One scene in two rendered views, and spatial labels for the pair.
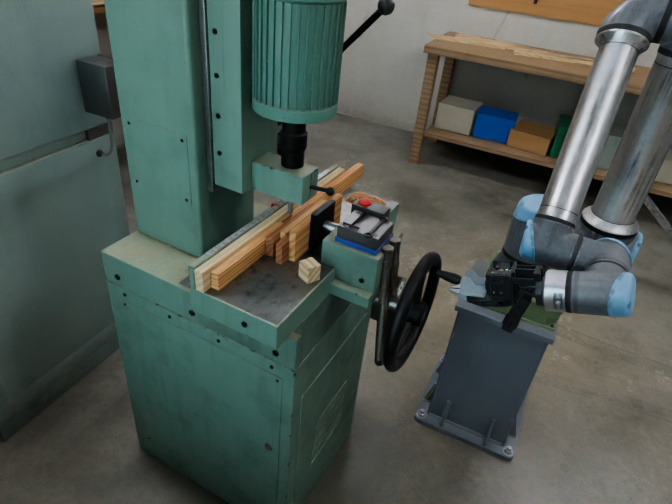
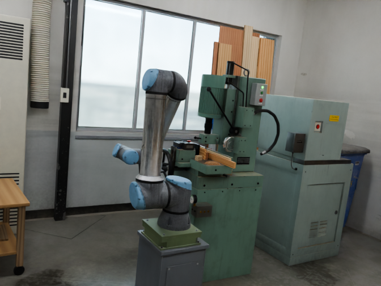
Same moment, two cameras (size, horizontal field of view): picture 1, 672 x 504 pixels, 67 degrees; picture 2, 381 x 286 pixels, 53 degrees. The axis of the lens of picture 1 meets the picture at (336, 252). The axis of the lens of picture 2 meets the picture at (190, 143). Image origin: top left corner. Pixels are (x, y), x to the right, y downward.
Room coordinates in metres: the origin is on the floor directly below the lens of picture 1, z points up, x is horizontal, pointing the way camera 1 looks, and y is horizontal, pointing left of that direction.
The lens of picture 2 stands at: (2.60, -2.27, 1.42)
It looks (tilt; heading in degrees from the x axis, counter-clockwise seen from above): 9 degrees down; 126
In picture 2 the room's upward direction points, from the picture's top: 6 degrees clockwise
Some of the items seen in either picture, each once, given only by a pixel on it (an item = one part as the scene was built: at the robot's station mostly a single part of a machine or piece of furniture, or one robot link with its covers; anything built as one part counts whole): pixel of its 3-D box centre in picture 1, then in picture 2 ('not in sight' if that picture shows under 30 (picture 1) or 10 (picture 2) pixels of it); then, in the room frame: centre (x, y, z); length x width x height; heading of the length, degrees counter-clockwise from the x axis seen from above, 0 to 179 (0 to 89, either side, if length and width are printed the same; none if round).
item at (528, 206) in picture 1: (539, 227); (176, 192); (1.35, -0.60, 0.82); 0.17 x 0.15 x 0.18; 65
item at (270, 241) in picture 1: (291, 229); not in sight; (1.02, 0.11, 0.92); 0.19 x 0.02 x 0.04; 155
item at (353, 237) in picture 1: (367, 223); (183, 144); (0.97, -0.06, 0.99); 0.13 x 0.11 x 0.06; 155
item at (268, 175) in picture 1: (284, 180); (208, 139); (1.05, 0.13, 1.03); 0.14 x 0.07 x 0.09; 65
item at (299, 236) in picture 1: (316, 225); (197, 151); (1.02, 0.05, 0.94); 0.22 x 0.02 x 0.08; 155
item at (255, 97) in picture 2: not in sight; (258, 94); (1.31, 0.35, 1.40); 0.10 x 0.06 x 0.16; 65
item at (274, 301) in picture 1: (327, 255); (191, 160); (1.00, 0.02, 0.87); 0.61 x 0.30 x 0.06; 155
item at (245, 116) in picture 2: not in sight; (245, 117); (1.27, 0.25, 1.23); 0.09 x 0.08 x 0.15; 65
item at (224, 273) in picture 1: (301, 214); (208, 155); (1.09, 0.09, 0.92); 0.66 x 0.02 x 0.04; 155
